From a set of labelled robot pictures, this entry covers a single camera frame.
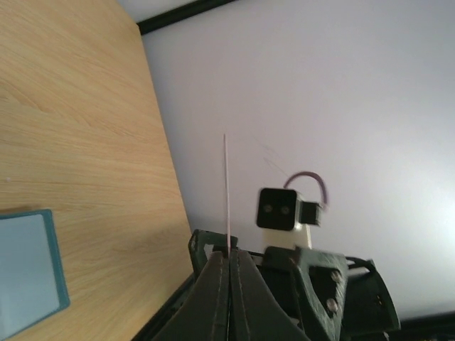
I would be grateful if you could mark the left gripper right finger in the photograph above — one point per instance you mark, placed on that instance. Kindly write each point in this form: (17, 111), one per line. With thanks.
(254, 313)

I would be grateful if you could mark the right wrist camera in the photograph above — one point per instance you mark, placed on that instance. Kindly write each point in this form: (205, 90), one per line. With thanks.
(285, 217)

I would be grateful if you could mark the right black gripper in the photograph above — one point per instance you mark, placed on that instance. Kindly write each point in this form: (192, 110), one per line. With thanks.
(329, 296)

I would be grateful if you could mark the teal leather card holder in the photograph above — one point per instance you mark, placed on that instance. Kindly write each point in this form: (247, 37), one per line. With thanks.
(33, 285)

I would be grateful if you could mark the red card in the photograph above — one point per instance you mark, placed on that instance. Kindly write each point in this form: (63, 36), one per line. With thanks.
(227, 193)

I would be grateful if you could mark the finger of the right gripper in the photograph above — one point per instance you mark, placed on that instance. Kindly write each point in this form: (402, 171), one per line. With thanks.
(201, 244)

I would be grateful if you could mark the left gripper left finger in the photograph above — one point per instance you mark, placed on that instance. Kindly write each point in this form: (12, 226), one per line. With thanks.
(204, 315)

